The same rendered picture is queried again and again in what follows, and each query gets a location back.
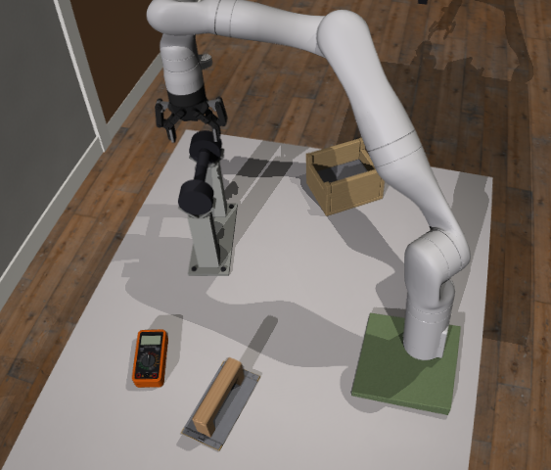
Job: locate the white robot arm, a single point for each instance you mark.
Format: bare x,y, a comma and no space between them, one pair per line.
344,39

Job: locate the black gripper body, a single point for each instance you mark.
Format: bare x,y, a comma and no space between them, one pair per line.
196,100

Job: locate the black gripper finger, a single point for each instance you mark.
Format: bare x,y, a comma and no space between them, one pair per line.
168,124
212,120

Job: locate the orange digital multimeter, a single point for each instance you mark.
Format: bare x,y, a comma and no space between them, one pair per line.
150,359

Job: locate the grey sanding float with wooden handle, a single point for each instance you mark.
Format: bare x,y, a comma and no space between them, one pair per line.
202,426

